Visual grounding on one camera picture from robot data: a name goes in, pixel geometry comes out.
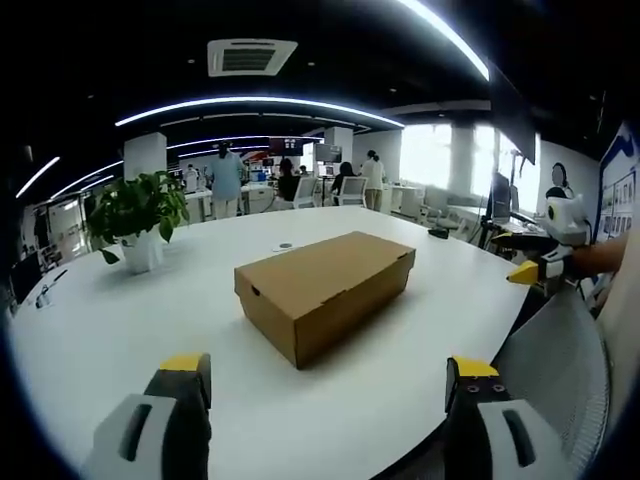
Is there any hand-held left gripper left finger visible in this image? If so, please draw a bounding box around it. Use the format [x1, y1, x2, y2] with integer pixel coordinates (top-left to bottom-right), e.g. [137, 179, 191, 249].
[79, 352, 214, 480]

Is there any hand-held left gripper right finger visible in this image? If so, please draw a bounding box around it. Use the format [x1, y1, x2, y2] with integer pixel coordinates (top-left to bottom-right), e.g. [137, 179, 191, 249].
[444, 355, 576, 480]

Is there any brown cardboard shoe box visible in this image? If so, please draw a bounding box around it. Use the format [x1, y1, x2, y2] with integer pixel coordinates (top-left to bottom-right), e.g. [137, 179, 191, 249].
[233, 230, 417, 370]

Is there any black monitor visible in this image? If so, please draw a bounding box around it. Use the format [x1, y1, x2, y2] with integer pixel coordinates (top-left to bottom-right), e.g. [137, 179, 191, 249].
[491, 172, 513, 224]

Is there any grey mesh chair back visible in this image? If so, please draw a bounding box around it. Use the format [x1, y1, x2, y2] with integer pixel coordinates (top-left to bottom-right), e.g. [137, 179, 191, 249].
[492, 292, 612, 480]

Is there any person's light shirt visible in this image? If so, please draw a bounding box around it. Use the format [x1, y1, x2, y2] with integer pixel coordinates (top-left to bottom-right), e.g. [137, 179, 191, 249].
[592, 234, 640, 419]

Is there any black hanging screen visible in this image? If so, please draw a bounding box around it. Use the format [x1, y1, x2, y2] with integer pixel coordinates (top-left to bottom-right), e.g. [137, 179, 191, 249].
[487, 63, 537, 166]

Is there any white plant pot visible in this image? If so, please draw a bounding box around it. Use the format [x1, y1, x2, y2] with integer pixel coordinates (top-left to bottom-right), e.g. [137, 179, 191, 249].
[119, 230, 166, 274]

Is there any green potted plant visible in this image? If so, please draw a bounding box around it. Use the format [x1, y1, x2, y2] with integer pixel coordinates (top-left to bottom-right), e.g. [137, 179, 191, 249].
[87, 169, 192, 266]

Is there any white office chair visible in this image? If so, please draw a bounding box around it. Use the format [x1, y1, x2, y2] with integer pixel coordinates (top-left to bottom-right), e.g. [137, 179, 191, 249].
[293, 175, 320, 209]
[340, 176, 370, 207]

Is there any long ceiling light strip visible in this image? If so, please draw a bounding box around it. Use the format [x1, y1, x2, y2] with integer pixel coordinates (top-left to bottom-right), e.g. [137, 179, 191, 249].
[114, 96, 406, 129]
[397, 0, 492, 82]

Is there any ceiling air conditioner vent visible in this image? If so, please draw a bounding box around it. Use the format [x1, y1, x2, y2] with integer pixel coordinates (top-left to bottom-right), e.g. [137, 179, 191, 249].
[207, 38, 299, 79]

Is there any wall poster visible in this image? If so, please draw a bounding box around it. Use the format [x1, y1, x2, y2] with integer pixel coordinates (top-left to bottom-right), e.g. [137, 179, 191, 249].
[598, 121, 640, 242]

